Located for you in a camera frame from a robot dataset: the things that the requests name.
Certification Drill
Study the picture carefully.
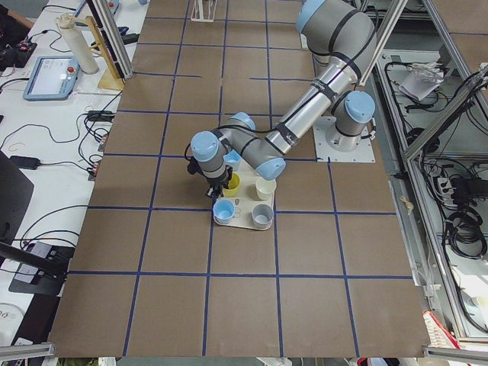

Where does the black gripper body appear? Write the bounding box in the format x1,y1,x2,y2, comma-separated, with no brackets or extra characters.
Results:
207,167,233,193

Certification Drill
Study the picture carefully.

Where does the yellow plastic cup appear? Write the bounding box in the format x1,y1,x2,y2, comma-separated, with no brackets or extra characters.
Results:
223,172,241,197

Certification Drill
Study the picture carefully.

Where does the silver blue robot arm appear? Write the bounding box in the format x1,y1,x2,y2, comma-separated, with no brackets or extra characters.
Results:
187,1,377,199

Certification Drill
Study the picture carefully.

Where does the light blue cup front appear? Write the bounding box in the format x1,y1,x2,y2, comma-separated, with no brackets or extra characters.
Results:
213,199,241,224

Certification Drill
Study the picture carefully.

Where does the light blue cup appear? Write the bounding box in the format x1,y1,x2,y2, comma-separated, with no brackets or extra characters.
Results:
224,149,242,171
213,199,241,224

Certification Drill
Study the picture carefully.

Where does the light blue cup rear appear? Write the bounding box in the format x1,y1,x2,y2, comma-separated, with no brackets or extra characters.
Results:
224,149,242,171

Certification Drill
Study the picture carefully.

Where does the cream white plastic cup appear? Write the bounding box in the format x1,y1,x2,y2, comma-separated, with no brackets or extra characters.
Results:
255,177,277,201

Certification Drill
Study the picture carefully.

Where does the grey plastic cup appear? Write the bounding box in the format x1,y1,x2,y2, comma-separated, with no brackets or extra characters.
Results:
252,204,274,230

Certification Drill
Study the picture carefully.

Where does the beige plastic tray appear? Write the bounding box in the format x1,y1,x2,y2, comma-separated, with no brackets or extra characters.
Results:
213,159,275,230

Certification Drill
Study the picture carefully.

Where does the wooden stand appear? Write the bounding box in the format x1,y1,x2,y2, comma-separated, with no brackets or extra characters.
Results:
75,16,124,91

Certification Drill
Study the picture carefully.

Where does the white paper roll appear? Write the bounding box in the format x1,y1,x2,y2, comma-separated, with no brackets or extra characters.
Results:
56,13,99,75

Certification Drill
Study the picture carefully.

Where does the black monitor stand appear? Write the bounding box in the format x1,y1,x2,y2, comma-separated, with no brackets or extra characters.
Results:
1,154,74,296

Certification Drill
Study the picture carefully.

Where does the black power adapter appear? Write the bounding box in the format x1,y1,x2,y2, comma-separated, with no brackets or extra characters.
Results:
9,156,42,170

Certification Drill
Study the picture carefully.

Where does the blue teach pendant tablet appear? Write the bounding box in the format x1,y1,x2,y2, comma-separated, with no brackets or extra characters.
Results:
23,56,79,101

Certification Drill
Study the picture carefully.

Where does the crumpled white paper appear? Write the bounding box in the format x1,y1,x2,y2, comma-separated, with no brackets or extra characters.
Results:
399,62,445,101

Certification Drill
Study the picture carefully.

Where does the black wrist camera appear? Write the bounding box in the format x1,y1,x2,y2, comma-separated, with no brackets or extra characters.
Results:
187,157,200,175

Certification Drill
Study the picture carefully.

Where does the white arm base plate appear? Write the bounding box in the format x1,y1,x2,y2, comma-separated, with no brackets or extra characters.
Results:
313,116,375,163

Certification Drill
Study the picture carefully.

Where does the aluminium frame post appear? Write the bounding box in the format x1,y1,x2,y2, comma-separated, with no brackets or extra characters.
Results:
87,0,133,80

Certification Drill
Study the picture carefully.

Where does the white wire rack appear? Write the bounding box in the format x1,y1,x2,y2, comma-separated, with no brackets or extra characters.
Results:
191,0,218,23

